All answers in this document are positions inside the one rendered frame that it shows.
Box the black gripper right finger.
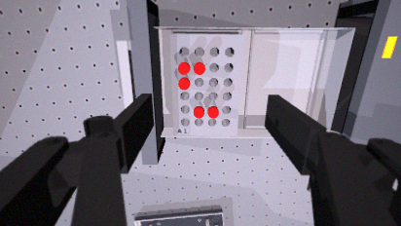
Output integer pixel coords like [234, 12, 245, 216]
[265, 94, 401, 226]

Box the white tube rack with holes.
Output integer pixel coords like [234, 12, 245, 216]
[170, 34, 245, 136]

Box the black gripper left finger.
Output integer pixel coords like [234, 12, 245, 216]
[0, 94, 154, 226]

